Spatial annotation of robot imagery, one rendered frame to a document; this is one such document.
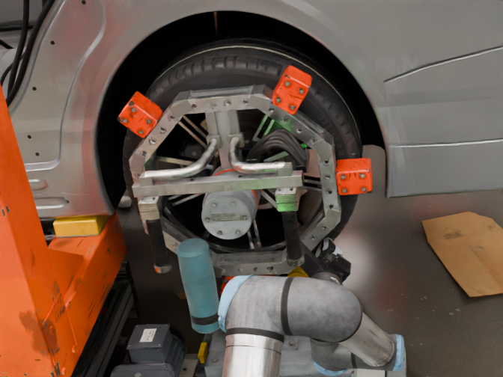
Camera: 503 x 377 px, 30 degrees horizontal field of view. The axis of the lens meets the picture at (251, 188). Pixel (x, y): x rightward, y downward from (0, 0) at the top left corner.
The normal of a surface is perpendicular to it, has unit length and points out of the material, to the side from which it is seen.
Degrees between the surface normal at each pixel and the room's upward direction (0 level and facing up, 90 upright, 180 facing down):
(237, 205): 90
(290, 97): 90
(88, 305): 90
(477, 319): 0
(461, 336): 0
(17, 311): 90
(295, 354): 0
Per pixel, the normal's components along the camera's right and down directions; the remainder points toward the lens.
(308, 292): 0.14, -0.58
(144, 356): -0.13, 0.48
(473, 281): -0.11, -0.90
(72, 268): 0.98, -0.07
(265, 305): -0.32, -0.09
